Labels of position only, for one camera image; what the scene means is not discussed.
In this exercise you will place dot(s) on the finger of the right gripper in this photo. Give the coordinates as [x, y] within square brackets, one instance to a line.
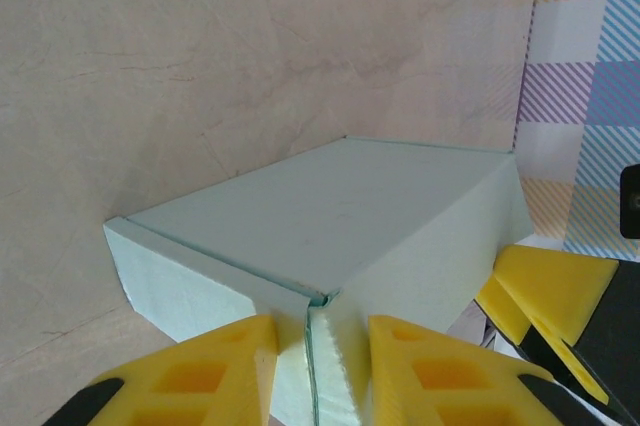
[550, 286]
[631, 216]

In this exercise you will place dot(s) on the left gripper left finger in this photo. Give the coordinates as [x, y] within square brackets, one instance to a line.
[240, 346]

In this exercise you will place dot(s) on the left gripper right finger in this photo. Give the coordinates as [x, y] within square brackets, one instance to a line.
[400, 361]

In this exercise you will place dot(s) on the light teal paper box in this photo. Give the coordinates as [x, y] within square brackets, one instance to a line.
[325, 226]

